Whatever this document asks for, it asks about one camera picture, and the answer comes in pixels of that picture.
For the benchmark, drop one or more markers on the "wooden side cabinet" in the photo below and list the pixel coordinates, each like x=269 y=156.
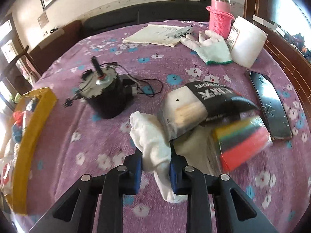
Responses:
x=292 y=63

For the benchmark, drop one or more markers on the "white plastic jar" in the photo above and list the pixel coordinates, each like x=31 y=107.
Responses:
x=245 y=42

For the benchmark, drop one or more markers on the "colourful sponge pack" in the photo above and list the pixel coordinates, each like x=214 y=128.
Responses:
x=239 y=141

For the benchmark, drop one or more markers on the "pink bottle with knit sleeve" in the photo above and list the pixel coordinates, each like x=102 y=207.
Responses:
x=220 y=17

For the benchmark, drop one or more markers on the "white notebook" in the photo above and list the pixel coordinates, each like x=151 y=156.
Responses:
x=165 y=35

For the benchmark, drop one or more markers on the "black smartphone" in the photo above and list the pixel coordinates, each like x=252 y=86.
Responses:
x=274 y=114

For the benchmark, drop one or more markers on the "black labelled wipes bag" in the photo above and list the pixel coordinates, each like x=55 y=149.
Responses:
x=204 y=104

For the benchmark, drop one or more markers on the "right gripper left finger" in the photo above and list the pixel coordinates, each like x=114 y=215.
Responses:
x=89 y=196

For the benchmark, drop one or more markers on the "black electric motor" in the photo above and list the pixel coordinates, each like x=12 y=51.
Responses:
x=109 y=87

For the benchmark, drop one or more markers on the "black sofa backrest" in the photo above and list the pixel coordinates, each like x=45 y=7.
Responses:
x=182 y=10

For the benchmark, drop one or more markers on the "yellow cardboard tray box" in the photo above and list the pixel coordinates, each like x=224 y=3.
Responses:
x=22 y=160

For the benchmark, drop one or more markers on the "white green-cuffed glove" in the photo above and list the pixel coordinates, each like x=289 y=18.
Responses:
x=210 y=47

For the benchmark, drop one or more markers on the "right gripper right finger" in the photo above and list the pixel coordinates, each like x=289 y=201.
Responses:
x=234 y=210

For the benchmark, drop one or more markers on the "dark wooden chair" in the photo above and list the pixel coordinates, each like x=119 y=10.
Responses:
x=16 y=78

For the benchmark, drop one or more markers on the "blue red scrubber bundle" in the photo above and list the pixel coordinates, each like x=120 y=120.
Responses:
x=17 y=127

